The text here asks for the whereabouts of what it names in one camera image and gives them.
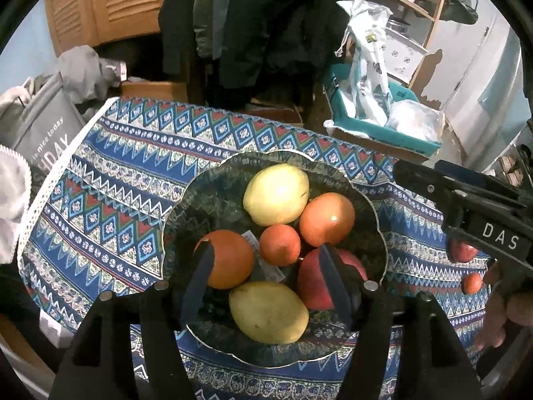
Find red apple in bowl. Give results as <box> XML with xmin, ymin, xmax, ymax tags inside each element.
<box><xmin>295</xmin><ymin>246</ymin><xmax>370</xmax><ymax>312</ymax></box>

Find clear plastic bag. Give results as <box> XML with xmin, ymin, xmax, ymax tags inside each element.
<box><xmin>386</xmin><ymin>99</ymin><xmax>444</xmax><ymax>143</ymax></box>

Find cardboard box under bin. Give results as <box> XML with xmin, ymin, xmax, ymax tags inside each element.
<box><xmin>326</xmin><ymin>127</ymin><xmax>428</xmax><ymax>164</ymax></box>

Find red apple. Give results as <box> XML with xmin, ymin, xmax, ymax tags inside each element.
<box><xmin>446</xmin><ymin>238</ymin><xmax>478</xmax><ymax>264</ymax></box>
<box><xmin>295</xmin><ymin>246</ymin><xmax>370</xmax><ymax>312</ymax></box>

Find blue patterned tablecloth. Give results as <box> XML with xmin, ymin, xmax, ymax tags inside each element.
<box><xmin>18</xmin><ymin>98</ymin><xmax>488</xmax><ymax>399</ymax></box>

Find teal plastic bin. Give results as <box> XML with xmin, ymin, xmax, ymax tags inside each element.
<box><xmin>322</xmin><ymin>64</ymin><xmax>442</xmax><ymax>157</ymax></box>

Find grey fabric storage bag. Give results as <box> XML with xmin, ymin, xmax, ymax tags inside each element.
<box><xmin>1</xmin><ymin>72</ymin><xmax>85</xmax><ymax>173</ymax></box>

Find dark scalloped fruit bowl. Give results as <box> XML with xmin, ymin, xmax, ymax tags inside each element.
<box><xmin>163</xmin><ymin>150</ymin><xmax>388</xmax><ymax>368</ymax></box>

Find black hanging coats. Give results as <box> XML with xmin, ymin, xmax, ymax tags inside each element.
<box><xmin>158</xmin><ymin>0</ymin><xmax>347</xmax><ymax>110</ymax></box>

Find grey crumpled clothing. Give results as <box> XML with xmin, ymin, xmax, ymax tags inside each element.
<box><xmin>55</xmin><ymin>45</ymin><xmax>127</xmax><ymax>105</ymax></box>

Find white knitted cloth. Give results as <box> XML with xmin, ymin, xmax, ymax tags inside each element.
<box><xmin>0</xmin><ymin>145</ymin><xmax>32</xmax><ymax>265</ymax></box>

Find wooden shelf rack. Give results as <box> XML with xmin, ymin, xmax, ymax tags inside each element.
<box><xmin>345</xmin><ymin>0</ymin><xmax>453</xmax><ymax>91</ymax></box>

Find large orange left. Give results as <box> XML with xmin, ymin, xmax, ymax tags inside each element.
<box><xmin>195</xmin><ymin>229</ymin><xmax>255</xmax><ymax>290</ymax></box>

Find wooden louvered cabinet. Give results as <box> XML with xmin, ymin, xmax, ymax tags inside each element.
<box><xmin>44</xmin><ymin>0</ymin><xmax>164</xmax><ymax>55</ymax></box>

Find small orange tangerine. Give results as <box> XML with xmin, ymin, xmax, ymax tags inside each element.
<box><xmin>462</xmin><ymin>273</ymin><xmax>483</xmax><ymax>295</ymax></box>

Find yellow pear lower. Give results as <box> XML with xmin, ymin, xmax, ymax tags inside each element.
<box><xmin>229</xmin><ymin>281</ymin><xmax>309</xmax><ymax>345</ymax></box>

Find shoe rack with shoes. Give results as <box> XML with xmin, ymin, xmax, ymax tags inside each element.
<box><xmin>498</xmin><ymin>144</ymin><xmax>532</xmax><ymax>189</ymax></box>

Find brown cardboard box left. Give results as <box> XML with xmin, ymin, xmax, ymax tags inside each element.
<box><xmin>119</xmin><ymin>81</ymin><xmax>189</xmax><ymax>103</ymax></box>

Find small tangerine in bowl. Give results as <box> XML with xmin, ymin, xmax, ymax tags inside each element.
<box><xmin>259</xmin><ymin>224</ymin><xmax>301</xmax><ymax>267</ymax></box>

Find white rice bag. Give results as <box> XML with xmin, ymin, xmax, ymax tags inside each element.
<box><xmin>335</xmin><ymin>0</ymin><xmax>393</xmax><ymax>126</ymax></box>

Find large orange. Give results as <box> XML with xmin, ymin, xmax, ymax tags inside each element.
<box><xmin>195</xmin><ymin>229</ymin><xmax>255</xmax><ymax>290</ymax></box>
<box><xmin>299</xmin><ymin>192</ymin><xmax>356</xmax><ymax>247</ymax></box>

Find large orange right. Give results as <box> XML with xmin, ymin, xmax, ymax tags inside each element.
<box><xmin>299</xmin><ymin>192</ymin><xmax>356</xmax><ymax>247</ymax></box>

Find white patterned storage box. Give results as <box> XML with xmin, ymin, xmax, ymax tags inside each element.
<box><xmin>383</xmin><ymin>27</ymin><xmax>427</xmax><ymax>84</ymax></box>

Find person right hand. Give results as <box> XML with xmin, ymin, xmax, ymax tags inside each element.
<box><xmin>474</xmin><ymin>259</ymin><xmax>533</xmax><ymax>351</ymax></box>

